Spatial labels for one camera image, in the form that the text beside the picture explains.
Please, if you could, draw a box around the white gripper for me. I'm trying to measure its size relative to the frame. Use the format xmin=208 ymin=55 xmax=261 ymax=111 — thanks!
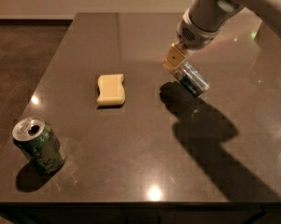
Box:
xmin=163 ymin=7 xmax=223 ymax=72

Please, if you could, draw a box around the silver blue redbull can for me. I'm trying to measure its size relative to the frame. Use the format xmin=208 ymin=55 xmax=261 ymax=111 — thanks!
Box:
xmin=174 ymin=61 xmax=210 ymax=98

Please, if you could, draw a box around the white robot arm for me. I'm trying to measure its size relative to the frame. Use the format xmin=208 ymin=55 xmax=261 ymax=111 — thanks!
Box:
xmin=164 ymin=0 xmax=281 ymax=72

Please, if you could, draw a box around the green soda can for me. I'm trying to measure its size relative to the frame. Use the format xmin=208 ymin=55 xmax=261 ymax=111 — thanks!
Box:
xmin=12 ymin=117 xmax=65 ymax=174

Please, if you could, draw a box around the yellow sponge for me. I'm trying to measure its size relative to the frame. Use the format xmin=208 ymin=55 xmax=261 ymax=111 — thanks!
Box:
xmin=96 ymin=74 xmax=125 ymax=106

